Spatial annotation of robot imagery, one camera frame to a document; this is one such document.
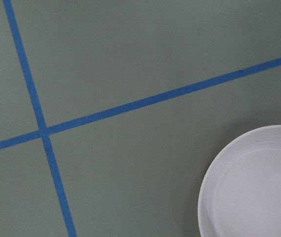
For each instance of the pink plate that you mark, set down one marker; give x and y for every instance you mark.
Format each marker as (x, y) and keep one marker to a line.
(240, 195)

